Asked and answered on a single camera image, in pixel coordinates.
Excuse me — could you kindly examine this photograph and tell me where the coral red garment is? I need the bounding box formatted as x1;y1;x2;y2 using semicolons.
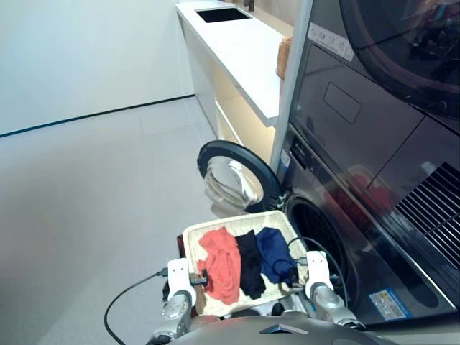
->
197;226;241;303

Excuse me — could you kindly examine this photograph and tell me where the white dryer instruction sticker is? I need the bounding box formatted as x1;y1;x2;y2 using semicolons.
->
307;22;355;60

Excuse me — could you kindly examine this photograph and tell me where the silver robot torso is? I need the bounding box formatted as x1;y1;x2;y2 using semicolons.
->
175;311;382;345

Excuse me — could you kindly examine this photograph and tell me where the black sink basin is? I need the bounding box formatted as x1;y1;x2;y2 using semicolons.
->
195;7;252;24

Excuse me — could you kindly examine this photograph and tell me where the grey stacked dryer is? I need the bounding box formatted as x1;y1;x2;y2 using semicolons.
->
289;0;460;269

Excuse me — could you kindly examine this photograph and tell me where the round glass washing machine door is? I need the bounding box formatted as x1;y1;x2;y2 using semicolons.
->
196;139;285;219

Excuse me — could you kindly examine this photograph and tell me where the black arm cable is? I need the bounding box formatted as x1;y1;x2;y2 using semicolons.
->
104;268;170;345
272;236;349;307

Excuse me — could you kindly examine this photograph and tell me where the pale cabinet side panel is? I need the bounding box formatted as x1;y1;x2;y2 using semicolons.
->
269;0;314;178

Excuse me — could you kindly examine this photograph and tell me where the pale woven laundry basket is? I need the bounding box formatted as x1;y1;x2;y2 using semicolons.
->
182;210;310;319

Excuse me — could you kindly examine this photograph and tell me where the navy blue garment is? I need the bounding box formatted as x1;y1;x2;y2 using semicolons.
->
255;226;298;284

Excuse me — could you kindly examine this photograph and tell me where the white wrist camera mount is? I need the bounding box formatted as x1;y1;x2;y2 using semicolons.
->
167;258;197;311
305;250;330;293

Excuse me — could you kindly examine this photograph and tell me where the small brown woven basket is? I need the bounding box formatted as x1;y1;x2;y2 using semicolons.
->
275;35;294;81

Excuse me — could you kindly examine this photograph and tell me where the blue white energy label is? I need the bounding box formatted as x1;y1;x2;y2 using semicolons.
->
369;290;411;319

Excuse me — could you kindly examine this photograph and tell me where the white counter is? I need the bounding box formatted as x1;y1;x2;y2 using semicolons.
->
175;0;294;154

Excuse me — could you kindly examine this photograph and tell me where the black garment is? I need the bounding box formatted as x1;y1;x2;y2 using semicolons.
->
235;230;267;300

